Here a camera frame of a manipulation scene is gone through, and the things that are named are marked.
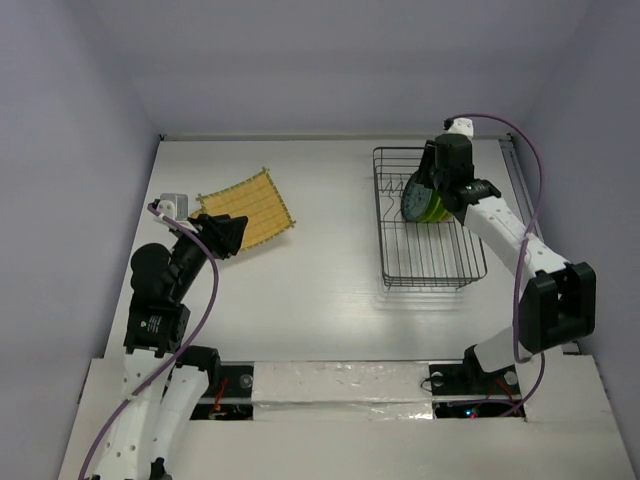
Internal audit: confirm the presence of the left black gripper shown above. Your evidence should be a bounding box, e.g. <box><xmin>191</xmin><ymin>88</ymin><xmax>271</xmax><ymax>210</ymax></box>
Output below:
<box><xmin>170</xmin><ymin>211</ymin><xmax>246</xmax><ymax>298</ymax></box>

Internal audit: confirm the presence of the blue patterned plate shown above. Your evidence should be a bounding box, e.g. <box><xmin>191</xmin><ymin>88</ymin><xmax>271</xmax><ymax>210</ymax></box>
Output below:
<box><xmin>400</xmin><ymin>172</ymin><xmax>434</xmax><ymax>223</ymax></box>

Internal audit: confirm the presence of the square bamboo tray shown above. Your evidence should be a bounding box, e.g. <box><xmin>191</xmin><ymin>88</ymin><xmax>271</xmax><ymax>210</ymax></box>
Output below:
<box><xmin>196</xmin><ymin>168</ymin><xmax>295</xmax><ymax>251</ymax></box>

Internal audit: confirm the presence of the rounded bamboo tray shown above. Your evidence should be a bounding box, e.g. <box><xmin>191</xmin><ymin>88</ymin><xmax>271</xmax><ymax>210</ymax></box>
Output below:
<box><xmin>189</xmin><ymin>210</ymin><xmax>207</xmax><ymax>221</ymax></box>

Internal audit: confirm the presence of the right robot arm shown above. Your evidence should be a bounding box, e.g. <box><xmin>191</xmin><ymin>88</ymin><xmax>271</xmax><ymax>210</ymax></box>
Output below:
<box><xmin>415</xmin><ymin>132</ymin><xmax>596</xmax><ymax>392</ymax></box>

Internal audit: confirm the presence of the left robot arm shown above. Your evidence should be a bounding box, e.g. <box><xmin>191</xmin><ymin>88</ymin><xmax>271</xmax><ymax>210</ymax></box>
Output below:
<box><xmin>78</xmin><ymin>207</ymin><xmax>248</xmax><ymax>479</ymax></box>

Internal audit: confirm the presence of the green plate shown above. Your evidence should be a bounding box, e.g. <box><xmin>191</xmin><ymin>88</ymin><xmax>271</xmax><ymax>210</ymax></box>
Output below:
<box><xmin>426</xmin><ymin>194</ymin><xmax>449</xmax><ymax>223</ymax></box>

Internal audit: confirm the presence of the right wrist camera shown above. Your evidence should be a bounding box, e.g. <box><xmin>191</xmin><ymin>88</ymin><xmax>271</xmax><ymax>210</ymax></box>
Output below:
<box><xmin>443</xmin><ymin>117</ymin><xmax>474</xmax><ymax>139</ymax></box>

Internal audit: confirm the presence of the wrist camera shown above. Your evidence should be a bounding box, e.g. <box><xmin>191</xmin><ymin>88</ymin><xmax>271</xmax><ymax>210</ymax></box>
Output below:
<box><xmin>443</xmin><ymin>117</ymin><xmax>474</xmax><ymax>139</ymax></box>
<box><xmin>149</xmin><ymin>193</ymin><xmax>190</xmax><ymax>222</ymax></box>

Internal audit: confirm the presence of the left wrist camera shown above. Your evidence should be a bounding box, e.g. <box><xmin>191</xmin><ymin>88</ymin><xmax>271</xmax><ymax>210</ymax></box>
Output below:
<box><xmin>149</xmin><ymin>193</ymin><xmax>190</xmax><ymax>222</ymax></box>

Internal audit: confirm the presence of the black wire dish rack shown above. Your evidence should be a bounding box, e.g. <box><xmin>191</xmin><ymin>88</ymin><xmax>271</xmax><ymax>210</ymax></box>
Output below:
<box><xmin>372</xmin><ymin>146</ymin><xmax>488</xmax><ymax>291</ymax></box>

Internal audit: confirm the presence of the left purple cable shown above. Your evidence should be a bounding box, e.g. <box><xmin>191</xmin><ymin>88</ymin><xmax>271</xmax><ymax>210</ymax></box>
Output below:
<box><xmin>74</xmin><ymin>204</ymin><xmax>221</xmax><ymax>480</ymax></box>

